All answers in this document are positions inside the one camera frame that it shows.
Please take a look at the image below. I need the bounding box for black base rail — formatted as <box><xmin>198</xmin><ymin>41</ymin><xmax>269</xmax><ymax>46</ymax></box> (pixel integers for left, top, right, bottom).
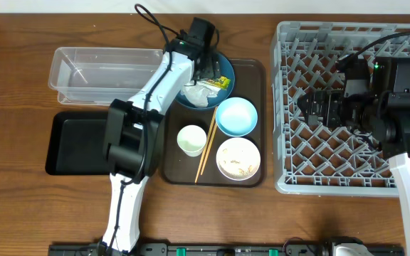
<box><xmin>47</xmin><ymin>242</ymin><xmax>405</xmax><ymax>256</ymax></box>

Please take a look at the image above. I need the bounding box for black plastic tray bin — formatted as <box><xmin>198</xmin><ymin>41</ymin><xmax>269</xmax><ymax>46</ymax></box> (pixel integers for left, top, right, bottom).
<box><xmin>45</xmin><ymin>111</ymin><xmax>109</xmax><ymax>176</ymax></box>

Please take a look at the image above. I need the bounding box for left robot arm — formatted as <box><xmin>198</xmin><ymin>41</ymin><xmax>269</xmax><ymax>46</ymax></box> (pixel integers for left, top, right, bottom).
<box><xmin>97</xmin><ymin>43</ymin><xmax>221</xmax><ymax>255</ymax></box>

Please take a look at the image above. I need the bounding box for white cup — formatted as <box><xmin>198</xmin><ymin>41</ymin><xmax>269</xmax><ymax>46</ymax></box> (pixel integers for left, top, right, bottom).
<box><xmin>177</xmin><ymin>125</ymin><xmax>207</xmax><ymax>157</ymax></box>

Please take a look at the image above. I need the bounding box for yellow green snack wrapper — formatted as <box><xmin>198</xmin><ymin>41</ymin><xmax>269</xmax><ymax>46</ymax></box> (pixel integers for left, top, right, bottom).
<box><xmin>205</xmin><ymin>76</ymin><xmax>231</xmax><ymax>90</ymax></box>

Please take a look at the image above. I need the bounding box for clear plastic bin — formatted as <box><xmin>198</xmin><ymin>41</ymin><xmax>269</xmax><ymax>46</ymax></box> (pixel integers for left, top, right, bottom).
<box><xmin>48</xmin><ymin>47</ymin><xmax>163</xmax><ymax>105</ymax></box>

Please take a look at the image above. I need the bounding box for wooden chopstick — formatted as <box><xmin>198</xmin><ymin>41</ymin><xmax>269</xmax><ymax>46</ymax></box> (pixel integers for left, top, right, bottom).
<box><xmin>200</xmin><ymin>122</ymin><xmax>217</xmax><ymax>175</ymax></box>
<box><xmin>194</xmin><ymin>107</ymin><xmax>217</xmax><ymax>183</ymax></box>

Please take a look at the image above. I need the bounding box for white napkin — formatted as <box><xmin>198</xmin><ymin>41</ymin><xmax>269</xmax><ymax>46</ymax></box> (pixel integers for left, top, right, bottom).
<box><xmin>180</xmin><ymin>81</ymin><xmax>221</xmax><ymax>108</ymax></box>

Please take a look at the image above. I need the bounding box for white bowl with food scraps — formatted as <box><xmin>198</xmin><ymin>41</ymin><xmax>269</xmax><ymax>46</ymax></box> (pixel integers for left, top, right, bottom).
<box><xmin>216</xmin><ymin>137</ymin><xmax>261</xmax><ymax>181</ymax></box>

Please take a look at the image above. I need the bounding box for dark blue plate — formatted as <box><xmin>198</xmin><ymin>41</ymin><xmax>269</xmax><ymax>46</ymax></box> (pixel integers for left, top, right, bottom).
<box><xmin>175</xmin><ymin>54</ymin><xmax>236</xmax><ymax>110</ymax></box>

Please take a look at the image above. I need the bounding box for grey dishwasher rack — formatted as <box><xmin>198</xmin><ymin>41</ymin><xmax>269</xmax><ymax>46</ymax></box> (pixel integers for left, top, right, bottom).
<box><xmin>270</xmin><ymin>21</ymin><xmax>410</xmax><ymax>197</ymax></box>

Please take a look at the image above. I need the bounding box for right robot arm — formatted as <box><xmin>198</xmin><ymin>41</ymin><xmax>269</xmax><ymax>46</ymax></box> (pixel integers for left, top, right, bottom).
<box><xmin>297</xmin><ymin>55</ymin><xmax>410</xmax><ymax>255</ymax></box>

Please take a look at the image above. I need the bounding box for light blue bowl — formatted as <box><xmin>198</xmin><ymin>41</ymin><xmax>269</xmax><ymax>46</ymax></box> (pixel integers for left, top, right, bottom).
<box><xmin>216</xmin><ymin>97</ymin><xmax>258</xmax><ymax>137</ymax></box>

